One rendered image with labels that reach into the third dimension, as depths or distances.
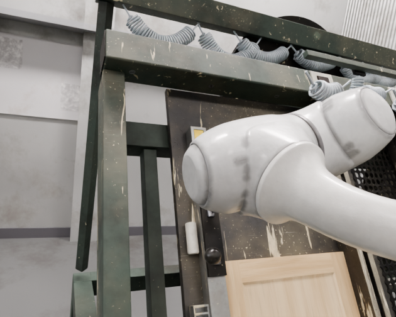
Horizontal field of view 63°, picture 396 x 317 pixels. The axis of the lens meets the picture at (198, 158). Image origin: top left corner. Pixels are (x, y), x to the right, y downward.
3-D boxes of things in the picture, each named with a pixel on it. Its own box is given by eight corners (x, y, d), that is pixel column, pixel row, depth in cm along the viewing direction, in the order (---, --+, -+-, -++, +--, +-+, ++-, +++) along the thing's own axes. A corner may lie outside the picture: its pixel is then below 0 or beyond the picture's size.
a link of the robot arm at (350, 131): (308, 122, 57) (251, 135, 51) (385, 69, 44) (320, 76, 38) (336, 178, 55) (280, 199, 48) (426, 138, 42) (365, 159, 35)
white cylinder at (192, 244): (183, 224, 87) (186, 255, 84) (187, 221, 84) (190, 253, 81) (193, 224, 88) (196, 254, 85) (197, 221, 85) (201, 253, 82)
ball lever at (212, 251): (210, 268, 81) (204, 265, 69) (208, 252, 83) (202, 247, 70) (224, 266, 81) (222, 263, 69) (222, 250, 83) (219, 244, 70)
